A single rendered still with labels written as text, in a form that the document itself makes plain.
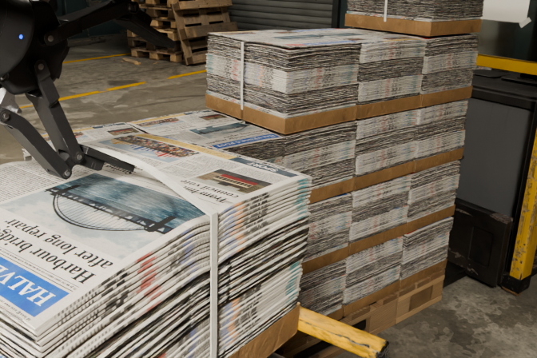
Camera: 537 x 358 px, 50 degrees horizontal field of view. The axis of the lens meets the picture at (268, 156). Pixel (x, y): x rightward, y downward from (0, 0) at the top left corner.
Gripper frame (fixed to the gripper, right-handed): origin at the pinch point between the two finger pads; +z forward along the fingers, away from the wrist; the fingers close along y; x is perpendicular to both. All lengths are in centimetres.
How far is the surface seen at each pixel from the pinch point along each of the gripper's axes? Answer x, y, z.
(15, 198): -4.6, 13.6, -7.0
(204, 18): -475, -211, 533
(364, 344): 22.7, 19.6, 27.2
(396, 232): -16, 2, 152
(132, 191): 3.1, 9.5, 0.2
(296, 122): -31, -17, 88
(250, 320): 13.0, 19.9, 14.8
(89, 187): -1.3, 10.5, -1.4
